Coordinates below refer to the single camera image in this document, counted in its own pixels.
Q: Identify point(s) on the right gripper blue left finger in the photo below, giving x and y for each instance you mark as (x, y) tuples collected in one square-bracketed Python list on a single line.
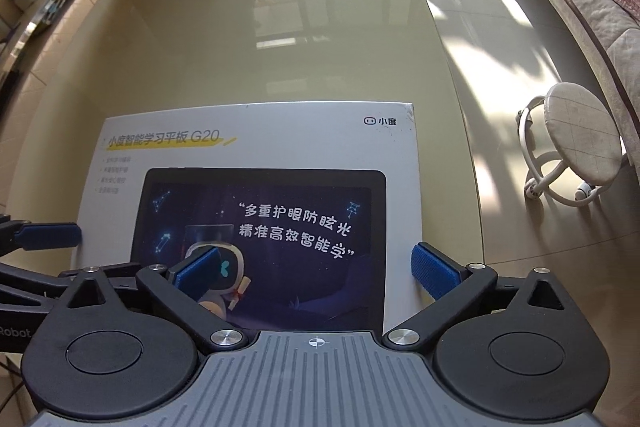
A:
[(173, 294)]

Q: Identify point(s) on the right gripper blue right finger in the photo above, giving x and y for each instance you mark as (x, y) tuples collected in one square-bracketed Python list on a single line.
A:
[(457, 291)]

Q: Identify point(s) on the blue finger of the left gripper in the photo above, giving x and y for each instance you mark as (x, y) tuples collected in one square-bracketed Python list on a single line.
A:
[(38, 236)]

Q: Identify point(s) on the white yellow tablet box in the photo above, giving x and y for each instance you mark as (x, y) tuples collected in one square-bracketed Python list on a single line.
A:
[(314, 207)]

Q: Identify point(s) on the white round stool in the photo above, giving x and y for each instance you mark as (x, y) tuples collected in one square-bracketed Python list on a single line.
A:
[(585, 141)]

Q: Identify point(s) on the white sofa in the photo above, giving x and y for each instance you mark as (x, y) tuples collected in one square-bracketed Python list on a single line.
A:
[(609, 38)]

